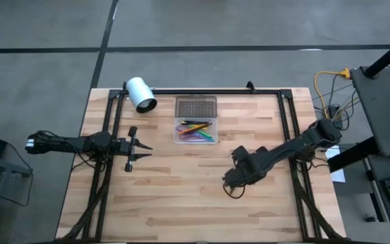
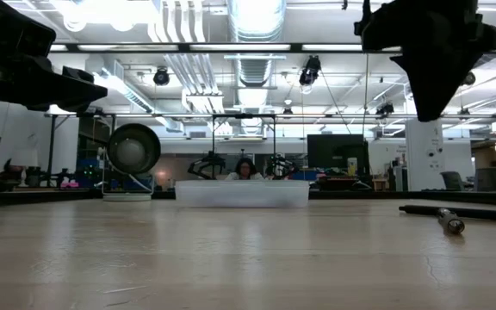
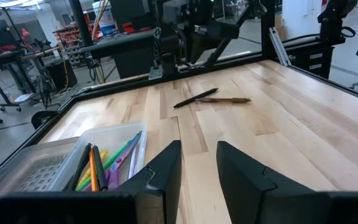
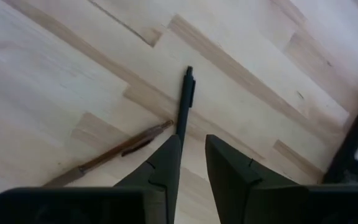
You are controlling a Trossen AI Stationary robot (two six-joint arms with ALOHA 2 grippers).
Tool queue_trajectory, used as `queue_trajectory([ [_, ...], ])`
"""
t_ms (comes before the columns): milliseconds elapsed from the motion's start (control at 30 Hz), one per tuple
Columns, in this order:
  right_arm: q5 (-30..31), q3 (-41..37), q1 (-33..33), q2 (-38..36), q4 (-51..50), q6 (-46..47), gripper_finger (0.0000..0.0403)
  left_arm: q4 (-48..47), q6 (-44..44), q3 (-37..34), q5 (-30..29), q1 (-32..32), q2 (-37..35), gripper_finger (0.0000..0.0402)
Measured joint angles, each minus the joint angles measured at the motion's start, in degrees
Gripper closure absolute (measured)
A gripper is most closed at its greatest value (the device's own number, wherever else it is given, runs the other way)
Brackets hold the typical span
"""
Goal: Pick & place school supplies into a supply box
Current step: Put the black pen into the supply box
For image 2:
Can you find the black monitor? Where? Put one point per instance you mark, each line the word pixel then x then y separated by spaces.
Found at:
pixel 336 150

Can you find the grey office chair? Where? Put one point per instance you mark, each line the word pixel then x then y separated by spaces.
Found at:
pixel 450 181

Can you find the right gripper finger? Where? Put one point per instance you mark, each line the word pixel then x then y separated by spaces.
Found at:
pixel 429 86

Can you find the clear plastic supply box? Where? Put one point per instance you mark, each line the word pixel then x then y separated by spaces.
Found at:
pixel 241 194

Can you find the person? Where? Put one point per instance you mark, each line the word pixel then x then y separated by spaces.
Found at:
pixel 244 170

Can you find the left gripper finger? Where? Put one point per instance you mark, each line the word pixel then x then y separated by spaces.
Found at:
pixel 80 92

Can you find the black background robot arm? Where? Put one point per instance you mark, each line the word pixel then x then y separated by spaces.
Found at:
pixel 280 165
pixel 207 165

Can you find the black ceiling spotlight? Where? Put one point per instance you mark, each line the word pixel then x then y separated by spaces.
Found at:
pixel 161 76
pixel 309 71
pixel 385 109

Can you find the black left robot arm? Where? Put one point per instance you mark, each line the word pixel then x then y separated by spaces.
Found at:
pixel 11 26

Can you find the black background rig frame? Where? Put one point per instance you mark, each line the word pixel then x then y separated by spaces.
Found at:
pixel 243 115

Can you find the white cylindrical spot lamp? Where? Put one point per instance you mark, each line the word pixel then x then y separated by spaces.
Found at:
pixel 134 148

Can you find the silver ceiling duct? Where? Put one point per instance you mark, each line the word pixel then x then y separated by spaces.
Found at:
pixel 256 26

